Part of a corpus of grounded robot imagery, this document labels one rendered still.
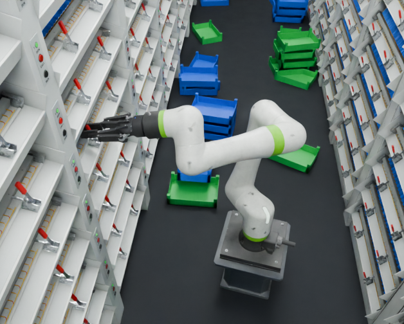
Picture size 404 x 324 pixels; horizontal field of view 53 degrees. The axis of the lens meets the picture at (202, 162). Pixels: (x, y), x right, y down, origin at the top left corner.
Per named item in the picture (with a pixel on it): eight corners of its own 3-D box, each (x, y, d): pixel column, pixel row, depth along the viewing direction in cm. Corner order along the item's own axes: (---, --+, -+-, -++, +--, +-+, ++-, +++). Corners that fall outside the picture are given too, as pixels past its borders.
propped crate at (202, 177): (183, 159, 271) (183, 148, 267) (213, 161, 270) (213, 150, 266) (177, 180, 244) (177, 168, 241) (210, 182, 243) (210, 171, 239)
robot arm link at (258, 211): (256, 213, 195) (260, 185, 182) (275, 236, 185) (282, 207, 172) (233, 222, 190) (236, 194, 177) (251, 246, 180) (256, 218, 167)
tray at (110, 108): (126, 87, 178) (130, 70, 171) (85, 191, 136) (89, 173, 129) (81, 72, 174) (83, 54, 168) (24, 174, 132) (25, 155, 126)
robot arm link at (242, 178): (238, 189, 200) (272, 93, 170) (257, 211, 190) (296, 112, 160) (217, 193, 194) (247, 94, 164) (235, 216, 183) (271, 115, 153)
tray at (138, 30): (154, 15, 227) (160, -8, 217) (130, 75, 184) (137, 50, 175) (119, 2, 223) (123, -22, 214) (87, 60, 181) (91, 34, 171)
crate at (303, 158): (318, 155, 275) (320, 146, 269) (307, 173, 262) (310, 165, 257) (276, 140, 285) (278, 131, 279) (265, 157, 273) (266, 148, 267)
